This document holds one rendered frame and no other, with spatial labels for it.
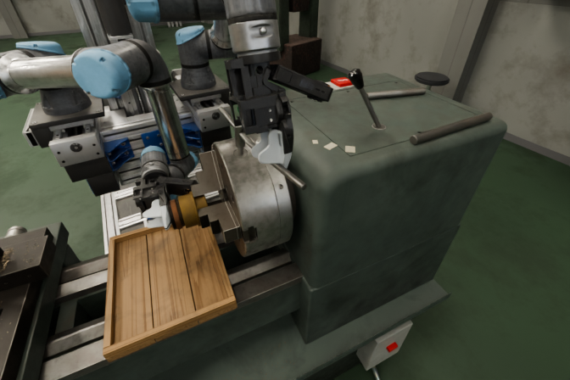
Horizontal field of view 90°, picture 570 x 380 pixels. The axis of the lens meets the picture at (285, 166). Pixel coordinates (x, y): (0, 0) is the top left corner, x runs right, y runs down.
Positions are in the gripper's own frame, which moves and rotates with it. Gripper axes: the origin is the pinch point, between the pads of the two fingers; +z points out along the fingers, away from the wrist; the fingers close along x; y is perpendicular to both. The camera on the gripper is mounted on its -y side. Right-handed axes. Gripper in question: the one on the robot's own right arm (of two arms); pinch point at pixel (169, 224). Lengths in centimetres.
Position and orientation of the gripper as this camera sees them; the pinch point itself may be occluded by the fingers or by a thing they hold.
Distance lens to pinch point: 75.7
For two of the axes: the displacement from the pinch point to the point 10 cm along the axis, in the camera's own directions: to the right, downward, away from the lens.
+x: -0.1, -8.2, -5.8
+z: 4.0, 5.3, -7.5
